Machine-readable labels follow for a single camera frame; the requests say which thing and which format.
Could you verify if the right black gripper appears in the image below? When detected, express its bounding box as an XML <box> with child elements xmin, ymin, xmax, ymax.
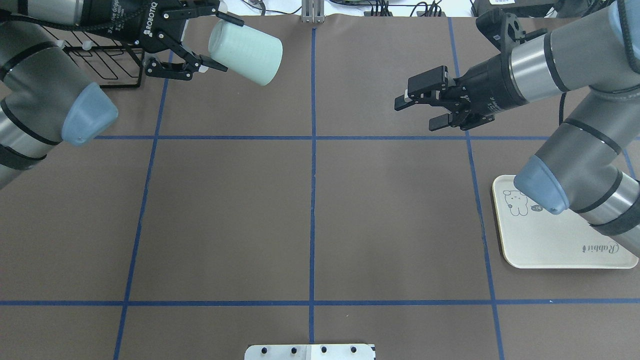
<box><xmin>394</xmin><ymin>55</ymin><xmax>525</xmax><ymax>132</ymax></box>

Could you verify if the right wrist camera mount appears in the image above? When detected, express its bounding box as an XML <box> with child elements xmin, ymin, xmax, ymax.
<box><xmin>475</xmin><ymin>7</ymin><xmax>549</xmax><ymax>53</ymax></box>

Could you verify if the cream rabbit tray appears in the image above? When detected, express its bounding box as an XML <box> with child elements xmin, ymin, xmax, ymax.
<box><xmin>491</xmin><ymin>175</ymin><xmax>639</xmax><ymax>270</ymax></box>

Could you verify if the aluminium frame post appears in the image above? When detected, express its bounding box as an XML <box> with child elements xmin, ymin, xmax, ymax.
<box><xmin>300</xmin><ymin>0</ymin><xmax>325</xmax><ymax>24</ymax></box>

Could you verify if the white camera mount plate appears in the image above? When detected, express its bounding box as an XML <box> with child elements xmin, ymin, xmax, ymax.
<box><xmin>244</xmin><ymin>343</ymin><xmax>377</xmax><ymax>360</ymax></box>

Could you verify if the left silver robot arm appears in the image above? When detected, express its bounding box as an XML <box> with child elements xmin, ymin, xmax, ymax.
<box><xmin>0</xmin><ymin>0</ymin><xmax>245</xmax><ymax>187</ymax></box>

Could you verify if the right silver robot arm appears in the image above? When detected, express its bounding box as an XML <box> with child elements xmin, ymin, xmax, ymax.
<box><xmin>394</xmin><ymin>0</ymin><xmax>640</xmax><ymax>256</ymax></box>

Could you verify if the light green cup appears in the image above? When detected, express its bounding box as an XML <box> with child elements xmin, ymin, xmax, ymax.
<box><xmin>208</xmin><ymin>20</ymin><xmax>284</xmax><ymax>86</ymax></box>

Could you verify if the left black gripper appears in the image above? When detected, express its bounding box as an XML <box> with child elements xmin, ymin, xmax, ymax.
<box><xmin>80</xmin><ymin>0</ymin><xmax>245</xmax><ymax>81</ymax></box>

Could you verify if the black wire cup rack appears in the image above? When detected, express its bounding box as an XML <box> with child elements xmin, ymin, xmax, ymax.
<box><xmin>43</xmin><ymin>27</ymin><xmax>146</xmax><ymax>89</ymax></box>

